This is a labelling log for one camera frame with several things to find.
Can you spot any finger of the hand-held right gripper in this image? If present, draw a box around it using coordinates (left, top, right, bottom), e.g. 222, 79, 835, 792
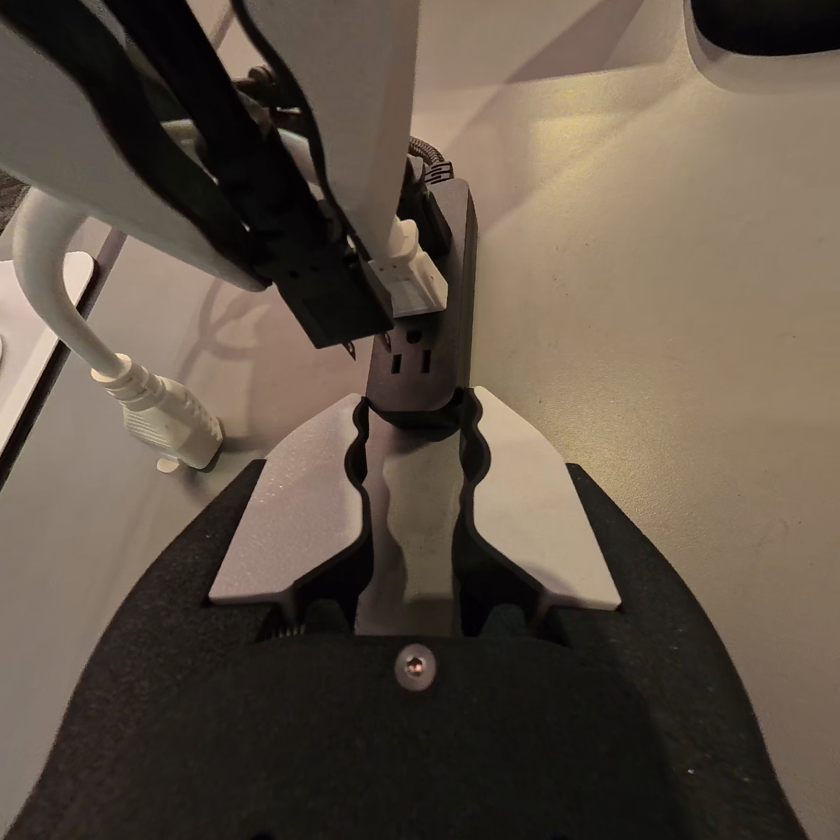
233, 0, 422, 265
0, 0, 271, 293

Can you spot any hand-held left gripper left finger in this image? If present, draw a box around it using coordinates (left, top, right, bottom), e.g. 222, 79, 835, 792
209, 392, 373, 624

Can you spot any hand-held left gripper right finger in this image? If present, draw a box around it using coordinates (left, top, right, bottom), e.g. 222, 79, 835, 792
456, 386, 622, 635

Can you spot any grey braided power strip cable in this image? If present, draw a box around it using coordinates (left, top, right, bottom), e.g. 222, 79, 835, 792
407, 134, 455, 189

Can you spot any black power plug with cable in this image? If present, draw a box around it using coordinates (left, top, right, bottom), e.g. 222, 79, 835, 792
400, 161, 455, 258

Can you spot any white power plug with cable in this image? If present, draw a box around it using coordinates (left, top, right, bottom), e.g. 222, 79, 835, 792
12, 118, 452, 472

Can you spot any thin black cable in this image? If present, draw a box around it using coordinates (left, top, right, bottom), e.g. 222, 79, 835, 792
108, 0, 396, 363

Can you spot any black power strip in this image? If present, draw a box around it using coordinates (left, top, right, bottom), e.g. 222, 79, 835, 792
364, 178, 479, 432

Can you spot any white rounded plastic plate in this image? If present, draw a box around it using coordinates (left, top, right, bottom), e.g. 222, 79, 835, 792
0, 252, 101, 455

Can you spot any black rounded object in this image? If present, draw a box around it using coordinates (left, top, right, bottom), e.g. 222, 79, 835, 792
682, 0, 840, 58

